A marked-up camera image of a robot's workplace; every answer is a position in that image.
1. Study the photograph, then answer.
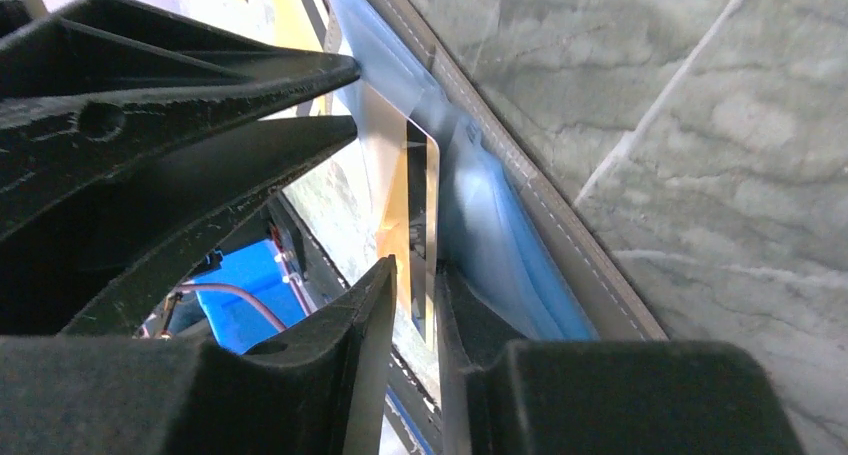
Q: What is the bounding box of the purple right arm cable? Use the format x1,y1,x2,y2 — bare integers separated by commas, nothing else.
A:
173,282,289,334

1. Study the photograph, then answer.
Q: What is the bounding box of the grey card holder blue lining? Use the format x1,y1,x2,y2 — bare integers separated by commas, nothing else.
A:
329,0,665,341

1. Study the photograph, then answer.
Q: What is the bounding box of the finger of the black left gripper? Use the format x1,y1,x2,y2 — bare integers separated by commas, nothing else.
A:
1,116,357,336
1,0,360,237

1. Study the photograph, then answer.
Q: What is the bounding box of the blue plastic bin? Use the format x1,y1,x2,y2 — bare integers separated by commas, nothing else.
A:
192,239,313,355

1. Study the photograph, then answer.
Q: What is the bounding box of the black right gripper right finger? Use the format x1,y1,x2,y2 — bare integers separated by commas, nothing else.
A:
435,266,803,454

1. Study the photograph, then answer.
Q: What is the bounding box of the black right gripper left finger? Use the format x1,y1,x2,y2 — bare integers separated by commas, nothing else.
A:
1,257,396,454

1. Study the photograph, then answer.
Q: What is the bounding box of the gold card black stripe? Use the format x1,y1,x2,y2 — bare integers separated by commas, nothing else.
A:
357,84,440,350

